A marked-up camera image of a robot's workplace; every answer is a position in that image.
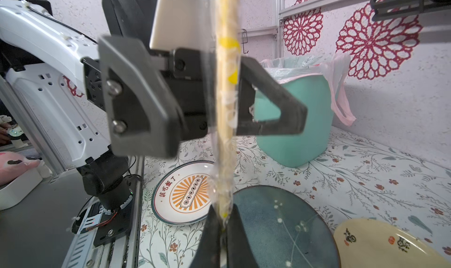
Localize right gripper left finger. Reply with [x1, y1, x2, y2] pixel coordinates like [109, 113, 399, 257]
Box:
[190, 206, 222, 268]

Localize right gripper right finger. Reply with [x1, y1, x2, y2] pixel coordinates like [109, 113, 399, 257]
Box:
[226, 205, 258, 268]

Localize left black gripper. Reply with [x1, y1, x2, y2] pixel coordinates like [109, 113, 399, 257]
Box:
[98, 0, 207, 159]

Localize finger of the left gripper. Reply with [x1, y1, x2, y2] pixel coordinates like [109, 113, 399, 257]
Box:
[236, 56, 308, 136]

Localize clear wrapper with yellow dots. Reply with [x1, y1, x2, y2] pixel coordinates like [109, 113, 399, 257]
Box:
[202, 0, 241, 228]

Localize chopsticks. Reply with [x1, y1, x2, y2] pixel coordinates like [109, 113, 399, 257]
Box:
[215, 0, 241, 225]

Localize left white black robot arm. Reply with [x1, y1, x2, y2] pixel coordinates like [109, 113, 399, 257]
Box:
[1, 0, 213, 214]

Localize dark green glass plate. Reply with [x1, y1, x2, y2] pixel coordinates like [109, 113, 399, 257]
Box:
[234, 185, 341, 268]

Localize white orange sunburst plate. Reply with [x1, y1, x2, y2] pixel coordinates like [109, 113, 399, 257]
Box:
[152, 161, 214, 226]

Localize green trash bin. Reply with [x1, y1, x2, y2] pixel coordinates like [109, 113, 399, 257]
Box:
[254, 57, 334, 168]

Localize cream small plate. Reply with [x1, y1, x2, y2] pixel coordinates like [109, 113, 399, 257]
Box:
[334, 219, 451, 268]

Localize white plush with yellow glasses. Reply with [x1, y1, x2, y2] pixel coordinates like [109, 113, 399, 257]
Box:
[0, 152, 41, 186]

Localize floral table mat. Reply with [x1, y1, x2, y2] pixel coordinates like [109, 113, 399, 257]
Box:
[137, 128, 451, 268]

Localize black wire wall rack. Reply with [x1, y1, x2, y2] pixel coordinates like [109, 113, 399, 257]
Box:
[240, 28, 249, 55]

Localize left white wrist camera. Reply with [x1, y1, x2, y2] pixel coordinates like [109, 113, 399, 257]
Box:
[149, 0, 211, 51]

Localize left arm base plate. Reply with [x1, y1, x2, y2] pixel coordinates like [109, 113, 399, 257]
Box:
[70, 193, 136, 248]

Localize grey wall shelf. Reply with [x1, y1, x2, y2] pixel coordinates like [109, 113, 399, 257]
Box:
[370, 0, 451, 22]

